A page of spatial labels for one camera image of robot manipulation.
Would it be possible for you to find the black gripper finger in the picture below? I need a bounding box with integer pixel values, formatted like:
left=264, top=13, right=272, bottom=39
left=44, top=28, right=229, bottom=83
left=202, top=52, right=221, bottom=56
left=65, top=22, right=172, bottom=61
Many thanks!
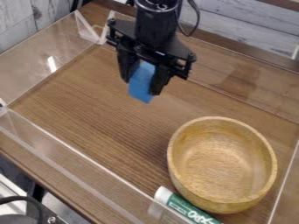
left=149, top=65, right=172, bottom=95
left=116, top=46, right=140, bottom=82

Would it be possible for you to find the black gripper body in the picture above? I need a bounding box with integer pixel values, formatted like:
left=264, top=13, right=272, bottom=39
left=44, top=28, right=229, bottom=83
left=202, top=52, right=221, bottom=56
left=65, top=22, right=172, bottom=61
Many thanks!
left=106, top=0, right=197, bottom=79

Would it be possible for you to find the blue rectangular block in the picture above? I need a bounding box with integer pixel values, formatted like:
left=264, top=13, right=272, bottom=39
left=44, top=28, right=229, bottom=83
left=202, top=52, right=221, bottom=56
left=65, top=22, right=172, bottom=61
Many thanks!
left=128, top=62, right=154, bottom=103

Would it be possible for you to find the brown wooden bowl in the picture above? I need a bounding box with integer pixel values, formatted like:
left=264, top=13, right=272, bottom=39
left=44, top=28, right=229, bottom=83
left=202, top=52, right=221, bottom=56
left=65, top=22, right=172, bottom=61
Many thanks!
left=166, top=116, right=277, bottom=214

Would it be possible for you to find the green white marker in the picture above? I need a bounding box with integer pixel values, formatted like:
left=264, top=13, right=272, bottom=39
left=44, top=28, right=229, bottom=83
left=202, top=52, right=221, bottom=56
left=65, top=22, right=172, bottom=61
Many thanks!
left=153, top=186, right=224, bottom=224

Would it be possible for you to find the clear acrylic corner bracket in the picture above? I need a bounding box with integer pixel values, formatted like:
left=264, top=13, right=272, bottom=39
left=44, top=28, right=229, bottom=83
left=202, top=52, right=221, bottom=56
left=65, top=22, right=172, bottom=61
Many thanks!
left=74, top=10, right=108, bottom=46

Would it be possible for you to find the clear acrylic front wall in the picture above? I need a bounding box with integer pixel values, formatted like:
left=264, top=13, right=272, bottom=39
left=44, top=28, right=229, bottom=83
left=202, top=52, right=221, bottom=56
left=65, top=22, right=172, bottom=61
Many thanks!
left=0, top=107, right=190, bottom=224

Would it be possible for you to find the black cable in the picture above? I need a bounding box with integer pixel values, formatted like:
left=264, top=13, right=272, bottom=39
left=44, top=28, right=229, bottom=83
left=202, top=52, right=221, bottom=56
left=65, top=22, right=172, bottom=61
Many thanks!
left=0, top=195, right=44, bottom=224

